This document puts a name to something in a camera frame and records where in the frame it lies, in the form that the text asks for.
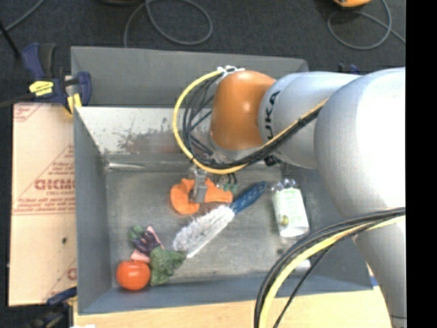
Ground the orange cloth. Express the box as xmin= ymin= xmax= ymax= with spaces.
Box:
xmin=169 ymin=177 xmax=234 ymax=215

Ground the grey metal bin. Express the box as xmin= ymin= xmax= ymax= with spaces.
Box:
xmin=70 ymin=45 xmax=373 ymax=316

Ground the purple pink green toy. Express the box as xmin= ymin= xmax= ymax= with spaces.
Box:
xmin=127 ymin=224 xmax=165 ymax=263

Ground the green toy broccoli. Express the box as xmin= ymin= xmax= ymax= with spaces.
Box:
xmin=149 ymin=245 xmax=187 ymax=287

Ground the clear plastic bottle green label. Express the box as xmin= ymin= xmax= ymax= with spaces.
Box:
xmin=270 ymin=178 xmax=311 ymax=239

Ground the red toy tomato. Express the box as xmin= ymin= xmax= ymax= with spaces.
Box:
xmin=115 ymin=259 xmax=152 ymax=292

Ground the brown cardboard board red print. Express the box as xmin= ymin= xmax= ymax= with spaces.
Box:
xmin=7 ymin=102 xmax=79 ymax=307

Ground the blue handled white brush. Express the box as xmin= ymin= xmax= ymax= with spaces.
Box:
xmin=172 ymin=180 xmax=268 ymax=260

